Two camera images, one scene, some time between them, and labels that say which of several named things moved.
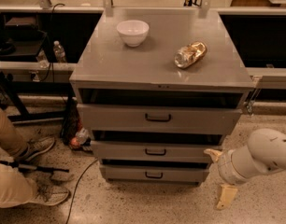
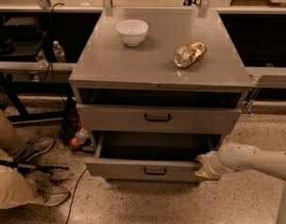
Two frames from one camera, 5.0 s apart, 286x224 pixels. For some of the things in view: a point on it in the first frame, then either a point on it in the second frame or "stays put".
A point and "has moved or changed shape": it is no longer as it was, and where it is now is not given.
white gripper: (226, 166) → (209, 166)
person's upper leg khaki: (6, 135) stays put
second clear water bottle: (42, 60) stays put
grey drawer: (191, 149) has moved or changed shape
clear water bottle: (59, 52) stays put
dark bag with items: (73, 131) stays put
